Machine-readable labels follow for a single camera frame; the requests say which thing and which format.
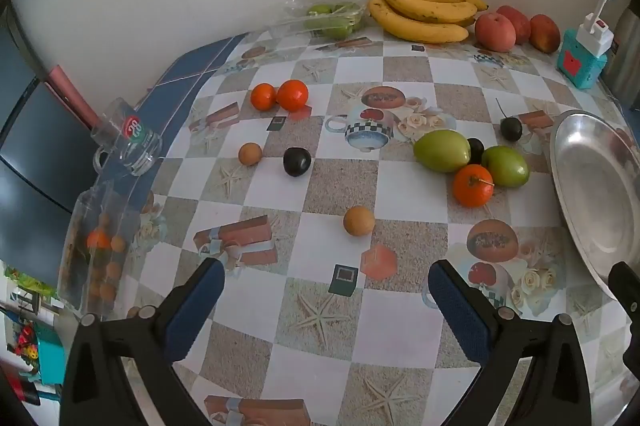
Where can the orange tangerine with stem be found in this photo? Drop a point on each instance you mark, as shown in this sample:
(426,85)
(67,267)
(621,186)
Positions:
(473,188)

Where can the yellow banana bunch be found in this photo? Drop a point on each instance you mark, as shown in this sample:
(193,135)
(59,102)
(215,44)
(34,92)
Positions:
(425,28)

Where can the checkered printed tablecloth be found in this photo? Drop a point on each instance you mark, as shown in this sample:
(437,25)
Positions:
(280,191)

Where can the pile of small green fruits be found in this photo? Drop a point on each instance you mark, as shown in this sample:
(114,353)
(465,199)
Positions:
(335,25)

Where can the clear plastic longan box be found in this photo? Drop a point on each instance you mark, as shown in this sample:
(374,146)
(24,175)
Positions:
(75,266)

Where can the large green jujube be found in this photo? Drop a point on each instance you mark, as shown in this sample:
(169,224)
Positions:
(442,150)
(505,166)

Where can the red apple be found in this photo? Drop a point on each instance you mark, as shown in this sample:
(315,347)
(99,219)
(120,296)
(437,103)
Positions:
(545,33)
(495,31)
(517,17)

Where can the round steel plate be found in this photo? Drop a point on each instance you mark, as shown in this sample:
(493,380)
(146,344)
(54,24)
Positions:
(595,186)

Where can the teal plastic bin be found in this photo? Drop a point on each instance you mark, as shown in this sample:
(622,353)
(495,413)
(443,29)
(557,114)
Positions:
(50,356)

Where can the pink board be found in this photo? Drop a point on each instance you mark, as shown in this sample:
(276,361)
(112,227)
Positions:
(70,93)

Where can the dark blue furniture panel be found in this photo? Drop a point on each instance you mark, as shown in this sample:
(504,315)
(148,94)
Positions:
(30,146)

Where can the teal toy box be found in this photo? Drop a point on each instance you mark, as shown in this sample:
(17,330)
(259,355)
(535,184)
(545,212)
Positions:
(580,68)

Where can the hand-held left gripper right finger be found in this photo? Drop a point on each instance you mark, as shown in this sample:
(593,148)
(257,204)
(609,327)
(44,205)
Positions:
(457,316)

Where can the small boxed tangerine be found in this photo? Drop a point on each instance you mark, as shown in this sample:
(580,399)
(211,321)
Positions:
(97,239)

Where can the dark purple plum with stem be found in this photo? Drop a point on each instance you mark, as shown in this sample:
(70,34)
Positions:
(511,129)

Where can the pile of brown longans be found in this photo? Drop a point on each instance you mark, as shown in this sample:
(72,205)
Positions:
(114,271)

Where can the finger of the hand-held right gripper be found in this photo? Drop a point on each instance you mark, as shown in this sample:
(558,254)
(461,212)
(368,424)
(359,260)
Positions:
(627,281)

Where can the clear plastic fruit tray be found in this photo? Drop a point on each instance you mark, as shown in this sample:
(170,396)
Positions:
(295,18)

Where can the round brown longan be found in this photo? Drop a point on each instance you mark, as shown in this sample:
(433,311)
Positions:
(358,221)
(249,153)

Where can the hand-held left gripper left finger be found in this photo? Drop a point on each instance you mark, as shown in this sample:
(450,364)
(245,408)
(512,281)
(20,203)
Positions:
(195,311)

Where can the glass mug with red label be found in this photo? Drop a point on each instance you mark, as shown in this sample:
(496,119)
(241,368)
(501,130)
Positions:
(131,131)

